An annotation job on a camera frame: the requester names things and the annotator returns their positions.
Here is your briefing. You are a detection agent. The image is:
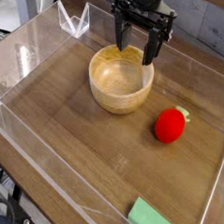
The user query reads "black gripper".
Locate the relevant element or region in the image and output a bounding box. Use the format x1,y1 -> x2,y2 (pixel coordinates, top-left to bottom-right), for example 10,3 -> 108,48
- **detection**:
112,0 -> 177,66

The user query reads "red felt strawberry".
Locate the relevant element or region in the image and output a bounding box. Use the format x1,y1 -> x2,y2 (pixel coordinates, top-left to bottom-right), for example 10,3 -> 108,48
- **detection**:
154,106 -> 190,143

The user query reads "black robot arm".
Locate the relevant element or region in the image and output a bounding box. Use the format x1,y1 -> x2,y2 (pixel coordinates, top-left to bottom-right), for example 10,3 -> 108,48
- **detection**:
112,0 -> 177,66

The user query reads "light wooden bowl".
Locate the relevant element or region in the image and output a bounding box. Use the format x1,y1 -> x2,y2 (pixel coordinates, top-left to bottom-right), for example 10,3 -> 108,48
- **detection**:
88,44 -> 154,114

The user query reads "green foam block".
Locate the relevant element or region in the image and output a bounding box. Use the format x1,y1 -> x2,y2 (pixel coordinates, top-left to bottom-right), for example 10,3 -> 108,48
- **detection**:
128,197 -> 171,224

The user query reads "black metal table clamp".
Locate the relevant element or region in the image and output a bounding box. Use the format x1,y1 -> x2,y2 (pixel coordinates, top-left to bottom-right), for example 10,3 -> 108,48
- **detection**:
0,187 -> 35,224

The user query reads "clear acrylic corner bracket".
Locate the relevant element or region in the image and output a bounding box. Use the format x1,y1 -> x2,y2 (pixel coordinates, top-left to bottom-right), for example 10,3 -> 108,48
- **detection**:
57,0 -> 90,38

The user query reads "clear acrylic tray wall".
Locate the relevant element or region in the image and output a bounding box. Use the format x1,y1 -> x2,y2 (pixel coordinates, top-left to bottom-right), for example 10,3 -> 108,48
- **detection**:
0,4 -> 224,224

